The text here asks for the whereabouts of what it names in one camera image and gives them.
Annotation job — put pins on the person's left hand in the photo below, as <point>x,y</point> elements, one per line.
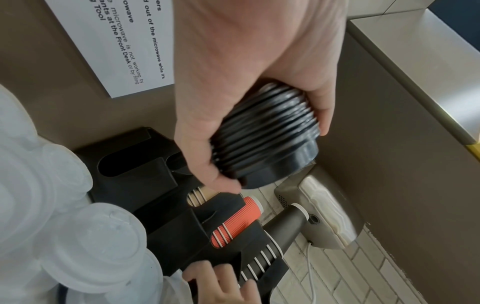
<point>243,44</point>

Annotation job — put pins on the person's right hand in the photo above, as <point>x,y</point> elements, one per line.
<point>221,288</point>

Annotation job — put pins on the black cup and lid organizer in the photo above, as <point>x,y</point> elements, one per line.
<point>172,231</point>

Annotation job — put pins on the stack of black lids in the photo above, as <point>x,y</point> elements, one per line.
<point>270,142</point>

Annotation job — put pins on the pile of white cup lids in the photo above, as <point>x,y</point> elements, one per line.
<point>75,237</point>

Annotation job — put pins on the stack of red paper cups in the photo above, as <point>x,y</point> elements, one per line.
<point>240,219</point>

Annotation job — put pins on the stack of black paper cups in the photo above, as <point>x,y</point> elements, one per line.
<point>285,228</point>

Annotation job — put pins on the stack of gold paper cups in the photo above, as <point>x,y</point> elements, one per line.
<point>198,196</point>

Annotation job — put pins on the microwave safety poster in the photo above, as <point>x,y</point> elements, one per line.
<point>112,44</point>

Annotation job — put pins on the steel wall dispenser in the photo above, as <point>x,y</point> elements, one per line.
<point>330,207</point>

